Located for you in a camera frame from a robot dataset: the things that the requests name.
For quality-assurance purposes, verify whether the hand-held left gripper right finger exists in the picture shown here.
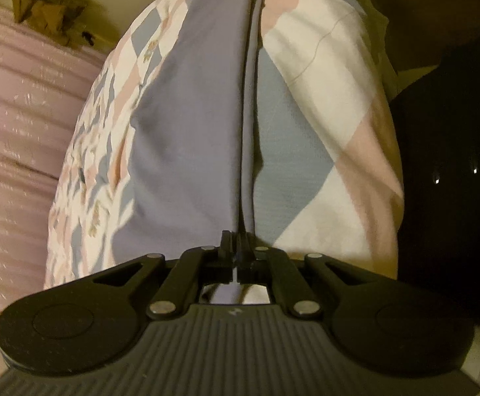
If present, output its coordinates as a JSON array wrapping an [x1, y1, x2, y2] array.
[[239, 232, 373, 319]]

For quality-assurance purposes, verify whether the grey purple garment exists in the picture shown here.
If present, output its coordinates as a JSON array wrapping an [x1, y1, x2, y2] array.
[[112, 0, 268, 304]]

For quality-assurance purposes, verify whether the pink curtain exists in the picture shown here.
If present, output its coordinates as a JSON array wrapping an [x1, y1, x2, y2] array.
[[0, 0, 109, 340]]

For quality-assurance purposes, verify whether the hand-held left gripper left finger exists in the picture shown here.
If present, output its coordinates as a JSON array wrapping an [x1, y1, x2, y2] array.
[[93, 230, 240, 319]]

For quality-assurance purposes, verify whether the pink grey checkered quilt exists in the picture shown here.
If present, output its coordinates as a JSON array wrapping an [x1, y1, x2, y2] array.
[[43, 0, 406, 294]]

